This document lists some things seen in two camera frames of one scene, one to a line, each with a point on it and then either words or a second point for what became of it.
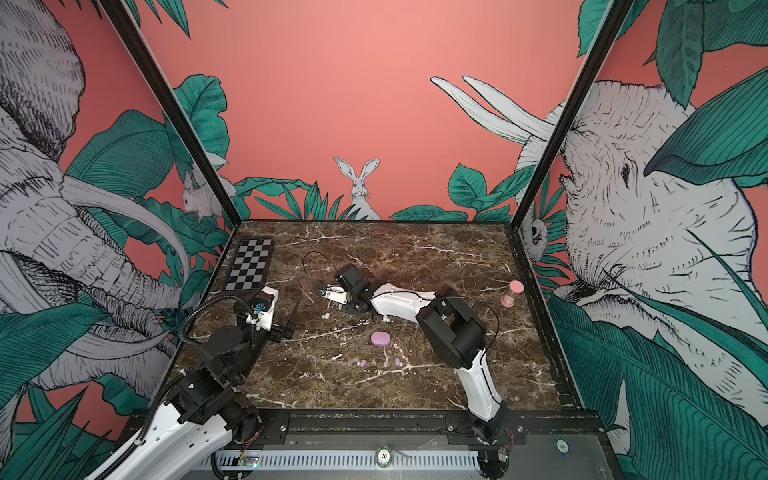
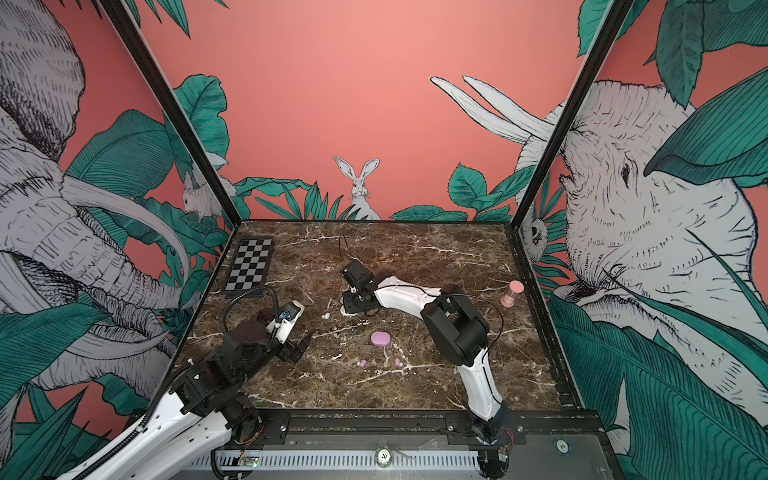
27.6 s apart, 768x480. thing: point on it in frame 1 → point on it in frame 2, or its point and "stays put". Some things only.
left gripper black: (278, 333) → (291, 349)
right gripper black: (351, 310) stays put
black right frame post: (573, 113) stays put
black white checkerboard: (249, 268) stays put
